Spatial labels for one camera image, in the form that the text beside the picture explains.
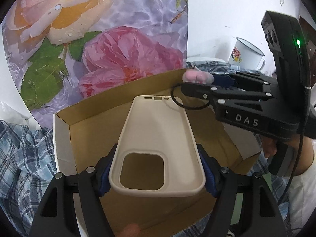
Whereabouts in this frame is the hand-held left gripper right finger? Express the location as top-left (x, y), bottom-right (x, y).
top-left (196, 144), bottom-right (289, 237)

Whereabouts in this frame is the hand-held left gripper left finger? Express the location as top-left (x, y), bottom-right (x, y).
top-left (29, 143), bottom-right (116, 237)

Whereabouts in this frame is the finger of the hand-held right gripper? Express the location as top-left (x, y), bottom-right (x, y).
top-left (212, 71), bottom-right (277, 92)
top-left (181, 83), bottom-right (277, 104)

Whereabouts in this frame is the pink plush toy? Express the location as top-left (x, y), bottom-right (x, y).
top-left (183, 70), bottom-right (215, 84)

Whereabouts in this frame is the thin black hair tie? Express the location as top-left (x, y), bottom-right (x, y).
top-left (171, 84), bottom-right (211, 110)

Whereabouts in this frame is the cream phone case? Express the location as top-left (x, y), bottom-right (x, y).
top-left (109, 95), bottom-right (206, 198)

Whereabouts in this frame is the person's right forearm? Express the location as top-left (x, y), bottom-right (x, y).
top-left (281, 137), bottom-right (316, 230)

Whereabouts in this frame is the person's right hand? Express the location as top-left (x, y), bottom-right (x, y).
top-left (261, 138), bottom-right (280, 159)

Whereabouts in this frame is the white enamel mug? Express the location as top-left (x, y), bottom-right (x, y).
top-left (228, 38), bottom-right (266, 71)

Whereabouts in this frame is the clear plastic bag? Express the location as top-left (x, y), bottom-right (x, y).
top-left (0, 101), bottom-right (34, 129)

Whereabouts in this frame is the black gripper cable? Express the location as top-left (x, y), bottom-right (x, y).
top-left (278, 86), bottom-right (312, 237)

